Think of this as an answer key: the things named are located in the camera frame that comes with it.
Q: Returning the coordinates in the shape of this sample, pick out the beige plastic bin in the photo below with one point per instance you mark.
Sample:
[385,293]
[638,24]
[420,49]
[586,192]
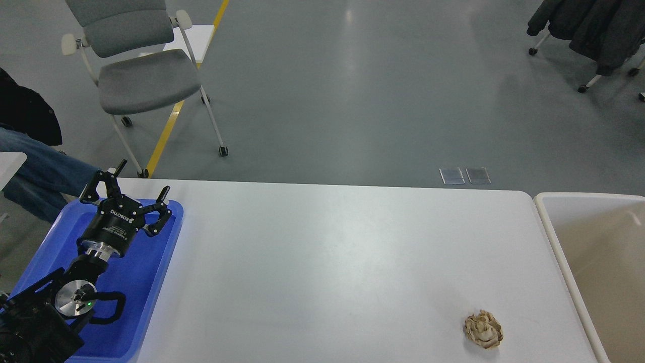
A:
[598,242]

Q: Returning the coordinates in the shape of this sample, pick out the left floor socket plate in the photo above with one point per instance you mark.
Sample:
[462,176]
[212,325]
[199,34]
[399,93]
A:
[452,176]

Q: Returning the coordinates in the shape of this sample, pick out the grey office chair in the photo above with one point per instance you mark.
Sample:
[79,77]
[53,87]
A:
[144,83]

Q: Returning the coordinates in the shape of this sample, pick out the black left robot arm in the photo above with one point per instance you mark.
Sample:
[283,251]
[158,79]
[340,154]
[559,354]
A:
[89,292]

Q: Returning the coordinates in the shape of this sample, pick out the white side table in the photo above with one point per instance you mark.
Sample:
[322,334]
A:
[10,164]

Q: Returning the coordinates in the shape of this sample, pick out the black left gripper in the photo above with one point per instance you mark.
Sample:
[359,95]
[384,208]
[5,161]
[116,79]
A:
[115,224]

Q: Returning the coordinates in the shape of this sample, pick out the dark jackets on chair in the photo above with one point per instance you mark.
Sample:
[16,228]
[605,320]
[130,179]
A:
[607,32]

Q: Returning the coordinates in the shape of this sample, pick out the white board behind chair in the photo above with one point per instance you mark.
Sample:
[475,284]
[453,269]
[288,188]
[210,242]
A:
[199,37]

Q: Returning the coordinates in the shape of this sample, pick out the floor socket plate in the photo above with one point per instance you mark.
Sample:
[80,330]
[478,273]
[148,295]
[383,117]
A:
[452,176]
[478,175]

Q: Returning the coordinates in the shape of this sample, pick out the crumpled brown paper ball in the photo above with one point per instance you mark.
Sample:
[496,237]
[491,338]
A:
[484,330]

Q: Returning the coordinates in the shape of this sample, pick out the blue plastic tray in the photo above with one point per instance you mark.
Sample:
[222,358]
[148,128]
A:
[139,275]

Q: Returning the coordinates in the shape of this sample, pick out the right floor socket plate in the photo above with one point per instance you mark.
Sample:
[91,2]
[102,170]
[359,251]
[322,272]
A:
[478,175]

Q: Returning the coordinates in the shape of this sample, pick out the seated person in jeans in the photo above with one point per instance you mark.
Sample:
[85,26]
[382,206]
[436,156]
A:
[30,126]

